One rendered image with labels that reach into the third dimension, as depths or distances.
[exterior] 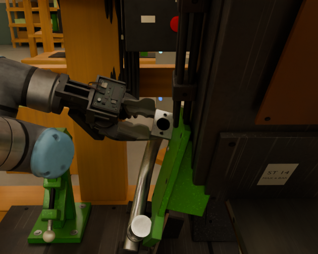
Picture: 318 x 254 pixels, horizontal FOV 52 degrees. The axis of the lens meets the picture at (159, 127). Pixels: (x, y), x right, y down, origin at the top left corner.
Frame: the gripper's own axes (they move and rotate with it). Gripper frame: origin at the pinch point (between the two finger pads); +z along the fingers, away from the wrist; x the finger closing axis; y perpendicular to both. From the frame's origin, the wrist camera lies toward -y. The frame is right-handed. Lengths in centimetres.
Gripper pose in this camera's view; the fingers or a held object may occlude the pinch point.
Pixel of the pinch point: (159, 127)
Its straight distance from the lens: 64.3
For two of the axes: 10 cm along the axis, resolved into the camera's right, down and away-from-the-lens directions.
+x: 1.9, -9.0, 3.9
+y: 2.3, -3.5, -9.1
